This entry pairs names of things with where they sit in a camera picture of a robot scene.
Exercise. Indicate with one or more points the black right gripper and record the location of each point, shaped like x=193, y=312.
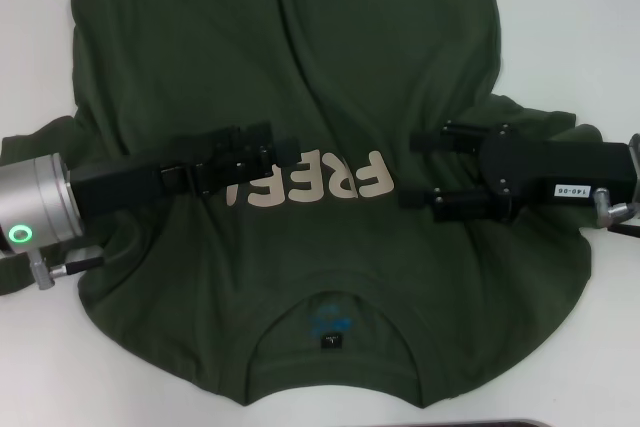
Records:
x=550, y=164

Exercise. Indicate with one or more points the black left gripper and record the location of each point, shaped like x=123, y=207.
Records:
x=120, y=184

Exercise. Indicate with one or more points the dark green FREE T-shirt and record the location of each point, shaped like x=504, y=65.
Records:
x=310, y=57

